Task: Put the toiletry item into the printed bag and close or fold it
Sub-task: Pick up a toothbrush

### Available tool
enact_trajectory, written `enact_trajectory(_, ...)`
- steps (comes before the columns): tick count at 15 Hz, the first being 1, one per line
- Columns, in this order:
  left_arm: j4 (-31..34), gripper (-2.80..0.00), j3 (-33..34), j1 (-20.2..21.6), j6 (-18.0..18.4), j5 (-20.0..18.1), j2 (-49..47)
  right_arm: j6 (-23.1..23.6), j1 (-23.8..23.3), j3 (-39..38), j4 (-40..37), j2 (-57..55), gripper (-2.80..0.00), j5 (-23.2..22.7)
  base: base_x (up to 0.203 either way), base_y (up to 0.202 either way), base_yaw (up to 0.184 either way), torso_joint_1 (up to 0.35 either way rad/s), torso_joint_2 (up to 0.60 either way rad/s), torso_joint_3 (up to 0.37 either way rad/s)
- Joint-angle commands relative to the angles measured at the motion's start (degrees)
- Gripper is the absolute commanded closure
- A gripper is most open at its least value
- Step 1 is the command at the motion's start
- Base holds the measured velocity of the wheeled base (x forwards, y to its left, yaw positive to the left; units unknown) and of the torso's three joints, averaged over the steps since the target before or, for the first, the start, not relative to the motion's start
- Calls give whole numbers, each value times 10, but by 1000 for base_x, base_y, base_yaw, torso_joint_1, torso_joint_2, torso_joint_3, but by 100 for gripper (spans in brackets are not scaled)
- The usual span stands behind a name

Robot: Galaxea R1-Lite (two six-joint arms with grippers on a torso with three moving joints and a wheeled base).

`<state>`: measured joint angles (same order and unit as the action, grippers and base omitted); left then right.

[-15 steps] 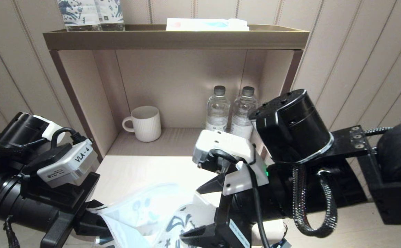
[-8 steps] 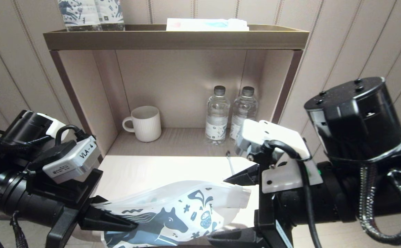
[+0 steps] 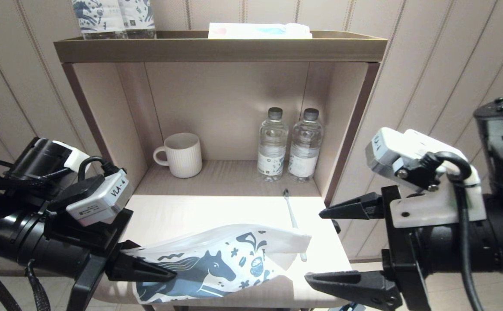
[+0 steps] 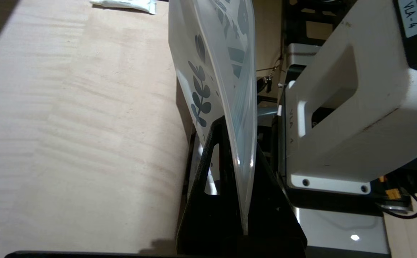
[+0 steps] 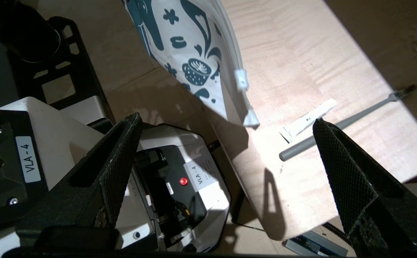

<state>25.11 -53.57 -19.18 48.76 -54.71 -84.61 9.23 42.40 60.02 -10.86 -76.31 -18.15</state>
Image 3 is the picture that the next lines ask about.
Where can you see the beige wooden shelf cabinet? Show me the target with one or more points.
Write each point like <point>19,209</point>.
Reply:
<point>217,99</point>

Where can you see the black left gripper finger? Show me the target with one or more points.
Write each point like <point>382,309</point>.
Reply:
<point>130,245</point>
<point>135,270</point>

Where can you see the grey white toothbrush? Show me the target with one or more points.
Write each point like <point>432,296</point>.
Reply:
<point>289,207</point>

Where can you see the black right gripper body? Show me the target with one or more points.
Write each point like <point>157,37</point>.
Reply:
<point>407,259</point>

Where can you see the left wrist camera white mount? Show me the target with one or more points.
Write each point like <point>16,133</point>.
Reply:
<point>100,203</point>

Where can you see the white ribbed mug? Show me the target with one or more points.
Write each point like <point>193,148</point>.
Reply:
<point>184,156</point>

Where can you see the patterned bags on top shelf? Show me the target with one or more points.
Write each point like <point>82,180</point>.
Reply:
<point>99,18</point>

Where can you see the small black knob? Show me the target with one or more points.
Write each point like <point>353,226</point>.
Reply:
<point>336,226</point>

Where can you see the white blue horse print bag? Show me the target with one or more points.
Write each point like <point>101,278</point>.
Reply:
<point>217,250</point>

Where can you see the flat white blue packet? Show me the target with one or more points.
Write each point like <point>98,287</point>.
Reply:
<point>256,31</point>

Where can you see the clear water bottle black cap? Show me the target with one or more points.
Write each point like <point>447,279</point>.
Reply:
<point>304,149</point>
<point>272,147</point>

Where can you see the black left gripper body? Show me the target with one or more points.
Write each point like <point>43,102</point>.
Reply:
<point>85,289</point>

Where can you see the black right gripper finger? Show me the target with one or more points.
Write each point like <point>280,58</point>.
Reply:
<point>355,287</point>
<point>359,207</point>

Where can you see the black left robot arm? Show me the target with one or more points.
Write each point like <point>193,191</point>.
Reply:
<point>27,237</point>

